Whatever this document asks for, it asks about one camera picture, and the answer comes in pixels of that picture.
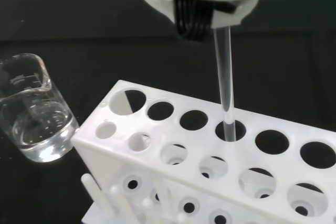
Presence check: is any white test tube rack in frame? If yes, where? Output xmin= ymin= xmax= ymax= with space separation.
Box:
xmin=71 ymin=79 xmax=336 ymax=224

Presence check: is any black bench cloth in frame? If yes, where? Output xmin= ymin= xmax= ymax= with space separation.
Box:
xmin=0 ymin=0 xmax=336 ymax=224

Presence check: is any clear glass beaker with water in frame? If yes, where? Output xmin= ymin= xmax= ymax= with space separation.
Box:
xmin=0 ymin=52 xmax=80 ymax=163

